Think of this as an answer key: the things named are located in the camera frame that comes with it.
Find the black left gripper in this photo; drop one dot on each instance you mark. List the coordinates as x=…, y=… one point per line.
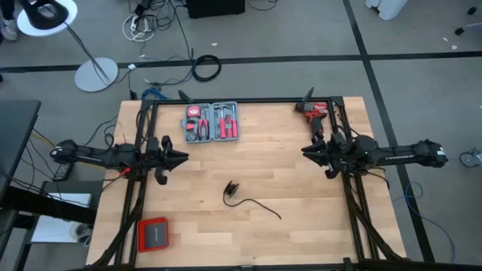
x=163, y=160

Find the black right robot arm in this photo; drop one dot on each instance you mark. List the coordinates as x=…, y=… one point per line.
x=399, y=155

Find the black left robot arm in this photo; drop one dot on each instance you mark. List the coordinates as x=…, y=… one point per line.
x=94, y=155

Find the red tape measure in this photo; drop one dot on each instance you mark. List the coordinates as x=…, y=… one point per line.
x=193, y=111

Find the grey plastic tool case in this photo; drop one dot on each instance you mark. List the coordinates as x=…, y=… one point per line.
x=211, y=124

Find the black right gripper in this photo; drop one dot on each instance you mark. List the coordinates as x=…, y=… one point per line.
x=336, y=156

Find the small white plug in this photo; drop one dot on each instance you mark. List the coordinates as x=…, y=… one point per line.
x=132, y=66

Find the black floor box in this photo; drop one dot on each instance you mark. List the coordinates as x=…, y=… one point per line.
x=214, y=7

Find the black desk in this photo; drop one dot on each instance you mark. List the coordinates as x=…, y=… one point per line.
x=15, y=131

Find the person's foot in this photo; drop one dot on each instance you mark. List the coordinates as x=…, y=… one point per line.
x=9, y=30

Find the black side table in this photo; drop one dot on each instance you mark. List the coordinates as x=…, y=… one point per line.
x=71, y=187

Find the grey caster wheel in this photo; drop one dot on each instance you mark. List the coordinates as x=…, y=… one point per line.
x=468, y=159

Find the grey office chair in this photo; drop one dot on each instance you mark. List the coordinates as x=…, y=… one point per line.
x=459, y=31

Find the red-rimmed grey box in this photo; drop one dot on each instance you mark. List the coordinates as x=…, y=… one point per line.
x=152, y=235

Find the white trash bin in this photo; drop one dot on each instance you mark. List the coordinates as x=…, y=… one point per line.
x=388, y=9

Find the white power strip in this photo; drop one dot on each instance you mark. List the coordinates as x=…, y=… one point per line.
x=132, y=24

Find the white paper sheet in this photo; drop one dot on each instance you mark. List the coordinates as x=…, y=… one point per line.
x=71, y=199

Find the black power adapter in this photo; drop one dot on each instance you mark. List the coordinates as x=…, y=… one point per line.
x=63, y=171

